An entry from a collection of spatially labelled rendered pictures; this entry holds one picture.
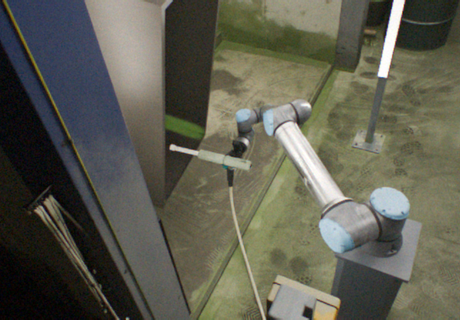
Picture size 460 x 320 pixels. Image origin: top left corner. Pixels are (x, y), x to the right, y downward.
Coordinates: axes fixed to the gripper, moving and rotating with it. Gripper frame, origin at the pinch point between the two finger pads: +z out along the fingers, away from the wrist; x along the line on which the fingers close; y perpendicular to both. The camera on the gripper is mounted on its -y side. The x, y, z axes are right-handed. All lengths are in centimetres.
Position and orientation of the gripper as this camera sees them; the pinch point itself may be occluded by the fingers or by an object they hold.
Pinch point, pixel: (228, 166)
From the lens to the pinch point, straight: 239.7
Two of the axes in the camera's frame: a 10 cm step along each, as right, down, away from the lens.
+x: -9.4, -2.3, 2.4
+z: -3.3, 6.2, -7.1
